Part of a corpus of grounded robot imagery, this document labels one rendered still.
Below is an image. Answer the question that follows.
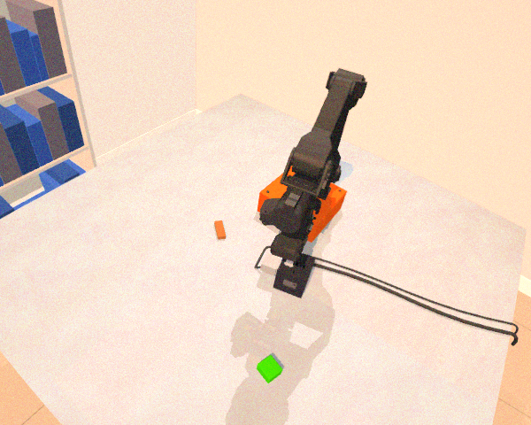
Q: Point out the green cube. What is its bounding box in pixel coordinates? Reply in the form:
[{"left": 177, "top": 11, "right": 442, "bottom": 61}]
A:
[{"left": 257, "top": 354, "right": 282, "bottom": 383}]

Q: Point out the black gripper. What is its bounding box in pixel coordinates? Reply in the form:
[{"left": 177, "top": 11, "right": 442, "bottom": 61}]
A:
[{"left": 270, "top": 197, "right": 322, "bottom": 262}]

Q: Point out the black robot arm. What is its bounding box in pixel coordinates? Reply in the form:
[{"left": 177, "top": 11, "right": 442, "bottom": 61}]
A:
[{"left": 259, "top": 68, "right": 368, "bottom": 233}]

